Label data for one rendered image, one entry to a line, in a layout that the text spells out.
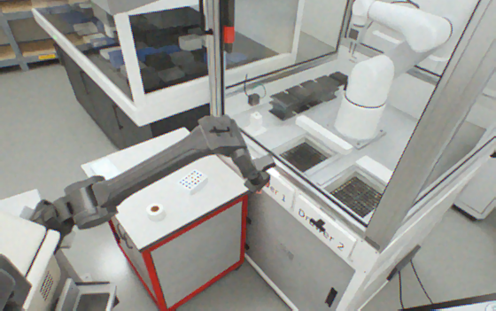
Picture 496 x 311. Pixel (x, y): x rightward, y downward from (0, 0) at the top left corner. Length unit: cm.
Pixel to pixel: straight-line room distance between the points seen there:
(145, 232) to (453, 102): 114
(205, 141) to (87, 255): 180
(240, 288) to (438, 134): 153
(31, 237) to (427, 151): 89
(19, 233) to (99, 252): 167
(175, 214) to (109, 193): 66
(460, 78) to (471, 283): 194
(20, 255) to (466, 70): 93
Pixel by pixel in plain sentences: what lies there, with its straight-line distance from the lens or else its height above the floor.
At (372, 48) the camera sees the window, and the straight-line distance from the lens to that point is 94.
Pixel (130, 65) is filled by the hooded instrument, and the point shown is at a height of 114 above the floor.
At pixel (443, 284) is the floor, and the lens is 250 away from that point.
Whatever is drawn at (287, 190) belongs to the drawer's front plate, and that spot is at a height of 91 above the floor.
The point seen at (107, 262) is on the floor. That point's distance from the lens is 232.
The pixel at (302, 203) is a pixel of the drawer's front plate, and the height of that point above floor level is 91.
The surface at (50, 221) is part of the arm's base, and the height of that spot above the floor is 123.
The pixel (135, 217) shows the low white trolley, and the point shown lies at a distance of 147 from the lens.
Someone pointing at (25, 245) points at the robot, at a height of 134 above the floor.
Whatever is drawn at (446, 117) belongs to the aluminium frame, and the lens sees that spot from 87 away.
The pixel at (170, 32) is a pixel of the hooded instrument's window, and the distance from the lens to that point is 182.
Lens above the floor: 185
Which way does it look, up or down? 45 degrees down
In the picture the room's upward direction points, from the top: 5 degrees clockwise
